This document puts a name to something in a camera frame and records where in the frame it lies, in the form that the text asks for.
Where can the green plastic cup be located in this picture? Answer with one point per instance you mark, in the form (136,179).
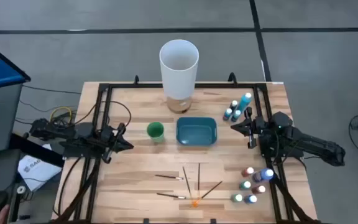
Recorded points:
(155,130)

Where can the computer desk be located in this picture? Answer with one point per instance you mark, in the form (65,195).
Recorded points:
(5,130)

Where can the large blue paint bottle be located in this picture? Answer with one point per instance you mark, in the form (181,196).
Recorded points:
(262,175)

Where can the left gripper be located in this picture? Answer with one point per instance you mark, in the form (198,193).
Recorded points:
(109,140)

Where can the black brush with white print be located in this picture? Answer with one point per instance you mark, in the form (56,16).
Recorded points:
(169,195)

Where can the teal plastic bin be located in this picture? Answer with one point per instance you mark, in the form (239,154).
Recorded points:
(196,132)

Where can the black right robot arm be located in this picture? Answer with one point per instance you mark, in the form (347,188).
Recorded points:
(315,146)

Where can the black metal table frame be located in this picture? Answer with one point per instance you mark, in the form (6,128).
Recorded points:
(129,85)

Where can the gold-ferrule round paintbrush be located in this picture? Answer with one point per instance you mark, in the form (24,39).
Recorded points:
(186,181)

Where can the white shade wooden base lamp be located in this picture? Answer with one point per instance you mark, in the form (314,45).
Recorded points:
(179,77)

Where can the small black paint bottle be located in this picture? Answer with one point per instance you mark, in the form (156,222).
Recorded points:
(233,105)

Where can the small green paint bottle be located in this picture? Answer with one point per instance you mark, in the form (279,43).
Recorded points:
(236,198)

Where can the small teal paint bottle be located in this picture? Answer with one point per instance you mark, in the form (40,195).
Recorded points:
(235,116)
(245,185)

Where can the thin black silver-ferrule brush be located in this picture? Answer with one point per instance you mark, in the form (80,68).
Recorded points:
(166,176)

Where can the large teal paint bottle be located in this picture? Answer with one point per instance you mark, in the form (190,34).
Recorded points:
(244,102)

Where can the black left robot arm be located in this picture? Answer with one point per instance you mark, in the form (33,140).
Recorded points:
(82,132)

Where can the black desk beam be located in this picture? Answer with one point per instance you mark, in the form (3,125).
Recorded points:
(36,151)

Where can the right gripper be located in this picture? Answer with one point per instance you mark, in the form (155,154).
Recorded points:
(255,129)

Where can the white printed cardboard box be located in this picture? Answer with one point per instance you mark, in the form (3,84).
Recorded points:
(39,171)

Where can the black table clamp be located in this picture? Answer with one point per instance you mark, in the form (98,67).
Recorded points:
(146,221)
(232,78)
(136,80)
(213,221)

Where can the white tape roll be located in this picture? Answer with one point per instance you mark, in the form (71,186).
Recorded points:
(21,189)

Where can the orange fan paintbrush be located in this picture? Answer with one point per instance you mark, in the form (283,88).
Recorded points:
(210,191)

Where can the small red paint bottle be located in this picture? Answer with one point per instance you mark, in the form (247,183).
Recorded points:
(247,171)
(258,189)

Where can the black computer mouse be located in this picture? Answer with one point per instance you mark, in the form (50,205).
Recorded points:
(0,200)

